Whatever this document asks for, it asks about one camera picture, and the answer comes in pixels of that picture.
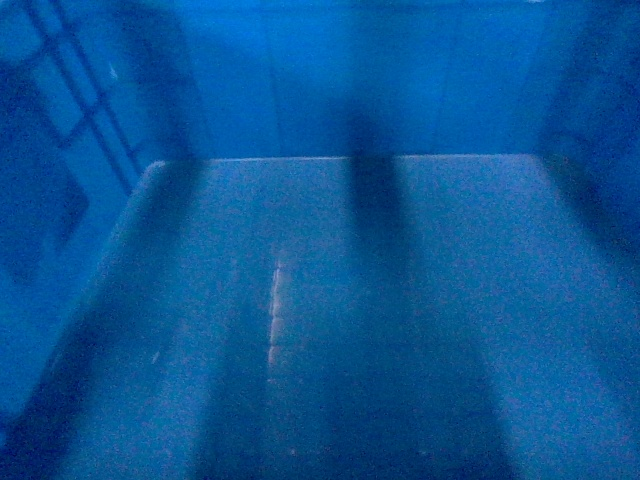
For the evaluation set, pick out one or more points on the blue plastic crate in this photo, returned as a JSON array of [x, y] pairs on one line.
[[319, 239]]

